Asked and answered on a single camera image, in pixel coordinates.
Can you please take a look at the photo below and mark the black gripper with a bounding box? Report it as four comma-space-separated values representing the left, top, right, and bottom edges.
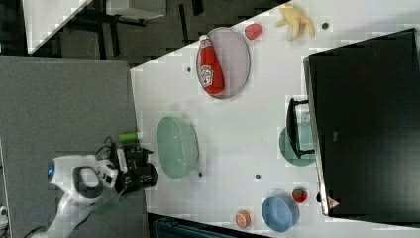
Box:
115, 145, 158, 194

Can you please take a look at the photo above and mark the green plastic strainer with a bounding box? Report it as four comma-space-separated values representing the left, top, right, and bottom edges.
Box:
157, 116, 199, 179

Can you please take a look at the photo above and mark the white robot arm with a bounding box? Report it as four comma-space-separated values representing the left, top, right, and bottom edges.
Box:
25, 146, 158, 238

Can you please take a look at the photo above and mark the green cylinder object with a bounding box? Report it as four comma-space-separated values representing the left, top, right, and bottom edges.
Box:
118, 132, 139, 143

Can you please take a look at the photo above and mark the grey foam mat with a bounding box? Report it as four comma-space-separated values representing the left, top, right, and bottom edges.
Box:
0, 56, 137, 238

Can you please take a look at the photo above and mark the red ketchup bottle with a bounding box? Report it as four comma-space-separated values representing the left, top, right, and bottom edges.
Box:
199, 35, 225, 95

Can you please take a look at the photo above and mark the grey round plate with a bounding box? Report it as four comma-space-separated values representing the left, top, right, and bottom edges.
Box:
196, 28, 250, 99

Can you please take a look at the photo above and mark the blue bowl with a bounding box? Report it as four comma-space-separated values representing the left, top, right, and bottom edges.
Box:
262, 193, 299, 232

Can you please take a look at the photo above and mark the red strawberry near mug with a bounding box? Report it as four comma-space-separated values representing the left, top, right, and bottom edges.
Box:
292, 187, 308, 203

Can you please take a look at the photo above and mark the green plastic mug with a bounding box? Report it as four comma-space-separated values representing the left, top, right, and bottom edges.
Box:
278, 112, 315, 167

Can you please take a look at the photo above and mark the red toy strawberry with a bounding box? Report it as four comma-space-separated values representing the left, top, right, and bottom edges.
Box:
245, 24, 263, 40

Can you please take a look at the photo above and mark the white side table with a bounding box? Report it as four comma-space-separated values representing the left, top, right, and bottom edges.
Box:
22, 0, 93, 55

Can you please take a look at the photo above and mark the yellow toy banana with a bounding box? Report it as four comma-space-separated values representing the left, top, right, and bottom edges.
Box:
275, 3, 315, 42

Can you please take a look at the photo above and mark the black toy oven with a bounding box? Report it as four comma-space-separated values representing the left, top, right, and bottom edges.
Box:
304, 28, 420, 227

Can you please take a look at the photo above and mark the black oven door handle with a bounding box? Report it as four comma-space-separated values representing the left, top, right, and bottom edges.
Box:
286, 98, 315, 159

